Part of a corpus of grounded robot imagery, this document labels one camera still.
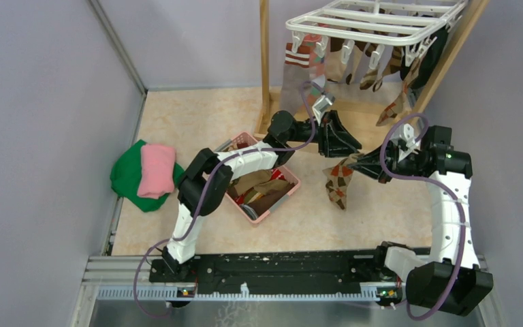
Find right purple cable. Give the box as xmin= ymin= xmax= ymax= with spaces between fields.
xmin=379 ymin=112 xmax=468 ymax=322

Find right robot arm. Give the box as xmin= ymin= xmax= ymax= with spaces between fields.
xmin=349 ymin=125 xmax=494 ymax=316

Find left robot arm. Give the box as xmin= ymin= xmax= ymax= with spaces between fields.
xmin=162 ymin=110 xmax=362 ymax=282

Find black sock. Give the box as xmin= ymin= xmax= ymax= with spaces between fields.
xmin=409 ymin=27 xmax=449 ymax=89

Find white clip hanger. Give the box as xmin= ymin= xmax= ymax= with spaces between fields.
xmin=285 ymin=1 xmax=468 ymax=68

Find striped socks in basket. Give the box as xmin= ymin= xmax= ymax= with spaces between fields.
xmin=227 ymin=140 xmax=296 ymax=217

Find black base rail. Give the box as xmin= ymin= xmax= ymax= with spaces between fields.
xmin=149 ymin=249 xmax=406 ymax=306

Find pink folded cloth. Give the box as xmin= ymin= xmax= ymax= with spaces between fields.
xmin=137 ymin=144 xmax=176 ymax=200

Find maroon striped sock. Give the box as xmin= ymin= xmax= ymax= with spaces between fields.
xmin=280 ymin=42 xmax=311 ymax=116

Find wooden rack stand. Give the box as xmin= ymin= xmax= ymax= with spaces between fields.
xmin=254 ymin=1 xmax=487 ymax=157

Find beige argyle sock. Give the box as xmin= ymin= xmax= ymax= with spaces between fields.
xmin=376 ymin=57 xmax=424 ymax=127
xmin=323 ymin=153 xmax=363 ymax=211

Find green cloth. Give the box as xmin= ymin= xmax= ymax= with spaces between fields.
xmin=110 ymin=140 xmax=185 ymax=213

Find purple cable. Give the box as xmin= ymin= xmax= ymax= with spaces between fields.
xmin=379 ymin=112 xmax=468 ymax=322
xmin=133 ymin=81 xmax=326 ymax=319

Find pink plastic basket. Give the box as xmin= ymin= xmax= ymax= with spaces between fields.
xmin=216 ymin=131 xmax=301 ymax=225

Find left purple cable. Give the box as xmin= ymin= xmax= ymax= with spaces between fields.
xmin=133 ymin=81 xmax=326 ymax=319

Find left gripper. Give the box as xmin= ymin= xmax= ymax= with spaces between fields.
xmin=285 ymin=110 xmax=361 ymax=159

